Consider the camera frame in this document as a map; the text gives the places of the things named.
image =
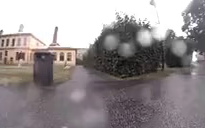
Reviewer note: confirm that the large dark green hedge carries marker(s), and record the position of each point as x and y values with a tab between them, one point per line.
130	60

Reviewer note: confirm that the large dark tree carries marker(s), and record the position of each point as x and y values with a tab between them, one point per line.
200	23

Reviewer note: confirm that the grass lawn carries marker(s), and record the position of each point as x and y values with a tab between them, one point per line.
10	74

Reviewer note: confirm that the tall chimney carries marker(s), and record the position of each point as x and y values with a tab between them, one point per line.
55	36

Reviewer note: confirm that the grey asphalt road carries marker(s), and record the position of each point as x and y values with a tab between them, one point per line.
130	106

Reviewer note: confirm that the flagpole with flag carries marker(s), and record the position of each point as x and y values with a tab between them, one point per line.
163	56

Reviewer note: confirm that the dark wheelie bin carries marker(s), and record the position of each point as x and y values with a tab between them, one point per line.
43	68

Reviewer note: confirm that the tan building with arched windows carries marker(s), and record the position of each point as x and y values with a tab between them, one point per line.
16	46

